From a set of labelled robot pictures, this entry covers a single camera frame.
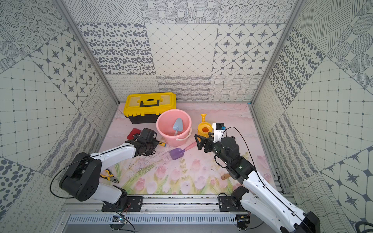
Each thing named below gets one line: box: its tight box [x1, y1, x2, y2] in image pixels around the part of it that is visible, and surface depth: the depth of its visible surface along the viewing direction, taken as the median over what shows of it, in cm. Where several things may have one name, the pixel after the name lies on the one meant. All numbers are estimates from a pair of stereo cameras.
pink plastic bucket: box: [155, 108, 192, 147], surface depth 92 cm
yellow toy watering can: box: [196, 113, 214, 144], surface depth 94 cm
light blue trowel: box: [172, 117, 184, 136], surface depth 100 cm
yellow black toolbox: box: [123, 92, 177, 125], surface depth 98 cm
